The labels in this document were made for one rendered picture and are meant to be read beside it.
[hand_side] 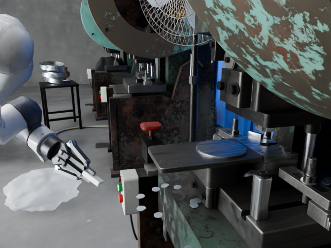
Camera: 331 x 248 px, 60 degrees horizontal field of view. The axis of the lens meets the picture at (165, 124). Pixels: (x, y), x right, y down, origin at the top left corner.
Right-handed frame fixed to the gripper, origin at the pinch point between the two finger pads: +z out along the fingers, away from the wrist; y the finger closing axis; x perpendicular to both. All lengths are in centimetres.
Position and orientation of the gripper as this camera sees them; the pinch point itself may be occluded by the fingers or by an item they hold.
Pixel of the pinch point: (92, 177)
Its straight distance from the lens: 95.8
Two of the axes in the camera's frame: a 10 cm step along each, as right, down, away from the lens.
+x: 3.2, 0.6, 9.5
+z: 8.1, 4.9, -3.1
